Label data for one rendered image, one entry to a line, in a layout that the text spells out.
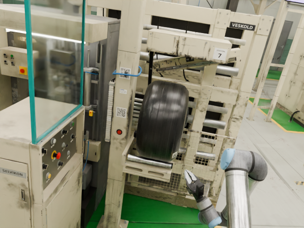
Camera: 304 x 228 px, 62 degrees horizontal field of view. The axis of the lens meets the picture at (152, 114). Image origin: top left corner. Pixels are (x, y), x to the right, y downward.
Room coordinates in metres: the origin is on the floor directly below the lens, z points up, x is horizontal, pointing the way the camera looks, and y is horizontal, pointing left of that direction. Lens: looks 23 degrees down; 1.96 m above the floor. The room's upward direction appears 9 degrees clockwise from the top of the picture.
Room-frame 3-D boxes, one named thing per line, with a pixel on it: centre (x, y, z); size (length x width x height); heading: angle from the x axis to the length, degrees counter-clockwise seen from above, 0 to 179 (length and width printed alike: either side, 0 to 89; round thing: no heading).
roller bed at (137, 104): (2.14, 0.14, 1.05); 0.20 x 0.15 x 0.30; 84
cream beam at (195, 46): (2.02, -0.20, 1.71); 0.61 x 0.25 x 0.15; 84
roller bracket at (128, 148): (1.76, 0.13, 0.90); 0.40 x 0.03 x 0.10; 174
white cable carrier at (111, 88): (1.72, 0.30, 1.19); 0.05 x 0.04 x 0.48; 174
